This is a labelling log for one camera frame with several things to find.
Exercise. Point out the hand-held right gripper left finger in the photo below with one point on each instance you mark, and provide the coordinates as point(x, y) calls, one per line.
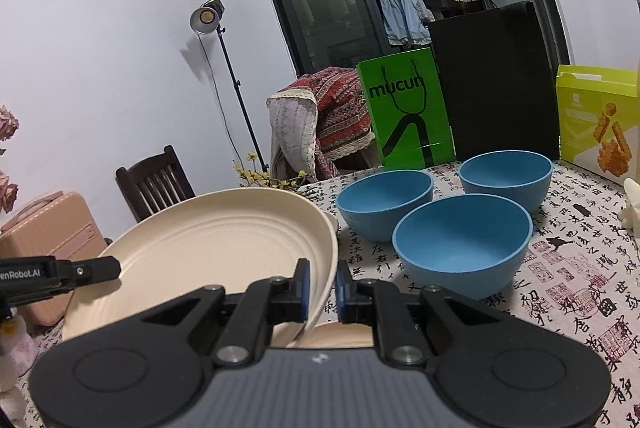
point(303, 290)

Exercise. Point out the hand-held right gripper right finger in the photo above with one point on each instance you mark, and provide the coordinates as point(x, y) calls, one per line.
point(344, 292)

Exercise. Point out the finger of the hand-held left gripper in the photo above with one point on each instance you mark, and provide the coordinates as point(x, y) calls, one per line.
point(95, 270)

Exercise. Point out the cream plate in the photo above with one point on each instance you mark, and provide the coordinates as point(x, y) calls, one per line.
point(345, 335)
point(200, 248)

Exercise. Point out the blue bowl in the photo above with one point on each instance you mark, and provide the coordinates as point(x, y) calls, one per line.
point(460, 238)
point(505, 178)
point(385, 203)

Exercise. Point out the pink suitcase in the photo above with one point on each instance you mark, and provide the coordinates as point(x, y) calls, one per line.
point(55, 228)

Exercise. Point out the pink white vase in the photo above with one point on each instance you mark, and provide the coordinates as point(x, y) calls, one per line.
point(17, 358)

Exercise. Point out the dark wooden chair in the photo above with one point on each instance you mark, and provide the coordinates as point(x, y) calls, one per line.
point(155, 188)

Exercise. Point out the yellow flower branch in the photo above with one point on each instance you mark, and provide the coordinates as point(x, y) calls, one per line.
point(260, 178)

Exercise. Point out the dried rose bouquet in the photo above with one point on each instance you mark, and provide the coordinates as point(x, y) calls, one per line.
point(6, 157)

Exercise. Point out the grey quilted lace-trimmed cloth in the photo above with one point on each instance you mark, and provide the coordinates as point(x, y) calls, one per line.
point(292, 127)

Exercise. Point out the red patterned blanket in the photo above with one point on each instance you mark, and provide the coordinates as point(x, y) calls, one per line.
point(342, 112)

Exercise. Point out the green paper bag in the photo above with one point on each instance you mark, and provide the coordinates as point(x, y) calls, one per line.
point(405, 107)

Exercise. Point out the black paper bag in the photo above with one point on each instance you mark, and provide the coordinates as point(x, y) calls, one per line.
point(495, 77)

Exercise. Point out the studio lamp on stand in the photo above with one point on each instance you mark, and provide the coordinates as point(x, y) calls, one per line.
point(206, 17)

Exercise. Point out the white rubber glove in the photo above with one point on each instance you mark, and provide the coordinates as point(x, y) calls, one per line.
point(632, 208)

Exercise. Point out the yellow-green snack box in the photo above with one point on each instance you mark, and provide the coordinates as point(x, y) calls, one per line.
point(595, 122)

